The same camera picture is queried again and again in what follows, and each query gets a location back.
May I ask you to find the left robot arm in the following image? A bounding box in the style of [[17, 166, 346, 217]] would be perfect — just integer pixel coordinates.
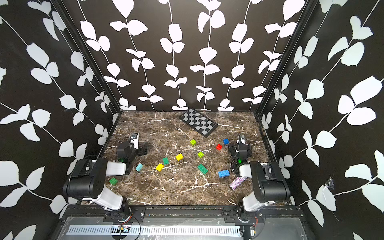
[[63, 139, 148, 215]]

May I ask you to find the black white checkerboard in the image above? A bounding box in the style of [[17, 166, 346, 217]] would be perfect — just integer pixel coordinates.
[[179, 109, 218, 138]]

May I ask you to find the red small brick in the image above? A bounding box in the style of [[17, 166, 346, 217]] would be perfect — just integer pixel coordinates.
[[216, 144, 223, 151]]

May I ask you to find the green long brick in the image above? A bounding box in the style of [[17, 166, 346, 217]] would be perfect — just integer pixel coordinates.
[[198, 164, 208, 175]]

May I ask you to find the blue long brick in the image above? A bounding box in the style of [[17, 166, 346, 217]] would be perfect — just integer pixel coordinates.
[[218, 170, 230, 178]]

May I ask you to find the lime green small brick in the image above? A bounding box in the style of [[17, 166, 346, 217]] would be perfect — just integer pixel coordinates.
[[190, 139, 197, 146]]

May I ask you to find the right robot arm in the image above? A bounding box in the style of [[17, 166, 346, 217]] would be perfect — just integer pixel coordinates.
[[229, 140, 291, 212]]

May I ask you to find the white slotted cable duct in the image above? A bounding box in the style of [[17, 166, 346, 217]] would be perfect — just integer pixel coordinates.
[[64, 225, 241, 237]]

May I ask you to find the yellow brick lower left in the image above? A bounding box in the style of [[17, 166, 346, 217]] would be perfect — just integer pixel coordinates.
[[156, 164, 164, 172]]

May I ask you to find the black mounting rail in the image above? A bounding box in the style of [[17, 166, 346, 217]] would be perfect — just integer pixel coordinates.
[[63, 205, 305, 225]]

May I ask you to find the yellow small brick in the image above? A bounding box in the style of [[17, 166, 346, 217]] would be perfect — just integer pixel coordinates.
[[176, 154, 184, 161]]

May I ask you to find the purple glitter microphone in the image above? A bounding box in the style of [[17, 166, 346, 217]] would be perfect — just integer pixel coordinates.
[[230, 177, 247, 190]]

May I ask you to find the bright green brick left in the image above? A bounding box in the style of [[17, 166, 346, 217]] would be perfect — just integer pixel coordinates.
[[109, 178, 118, 186]]

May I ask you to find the teal small brick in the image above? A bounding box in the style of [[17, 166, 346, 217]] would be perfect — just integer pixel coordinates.
[[136, 163, 143, 172]]

